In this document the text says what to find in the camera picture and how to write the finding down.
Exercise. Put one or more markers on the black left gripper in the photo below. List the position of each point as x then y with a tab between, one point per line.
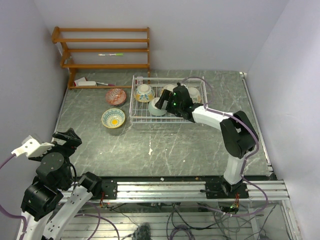
69	135

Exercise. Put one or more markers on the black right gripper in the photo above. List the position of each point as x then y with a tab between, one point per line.
168	96

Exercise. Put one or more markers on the orange floral bowl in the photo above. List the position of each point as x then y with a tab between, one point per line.
169	87
195	95
144	93

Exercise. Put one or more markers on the plain light teal bowl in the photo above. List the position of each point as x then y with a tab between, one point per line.
153	110

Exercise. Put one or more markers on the red patterned bowl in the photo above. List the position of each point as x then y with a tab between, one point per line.
116	97

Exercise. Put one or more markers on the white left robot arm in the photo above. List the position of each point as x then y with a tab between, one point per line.
54	197

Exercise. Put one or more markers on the wooden shelf rack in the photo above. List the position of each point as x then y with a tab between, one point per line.
67	62

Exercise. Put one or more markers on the small red white card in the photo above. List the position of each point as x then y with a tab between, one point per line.
139	80

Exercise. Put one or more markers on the blue yellow patterned bowl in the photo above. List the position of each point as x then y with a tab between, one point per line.
113	118

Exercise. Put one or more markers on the white red box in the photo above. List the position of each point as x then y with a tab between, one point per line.
83	82

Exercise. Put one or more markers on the pink white pen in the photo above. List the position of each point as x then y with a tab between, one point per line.
104	84

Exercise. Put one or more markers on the green white pen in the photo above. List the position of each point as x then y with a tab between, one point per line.
110	54

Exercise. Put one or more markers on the white wire dish rack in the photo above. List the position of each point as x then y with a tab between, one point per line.
138	111

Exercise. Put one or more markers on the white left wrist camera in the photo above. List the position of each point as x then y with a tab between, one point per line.
31	148

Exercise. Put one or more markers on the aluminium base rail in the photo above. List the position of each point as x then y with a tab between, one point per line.
175	191

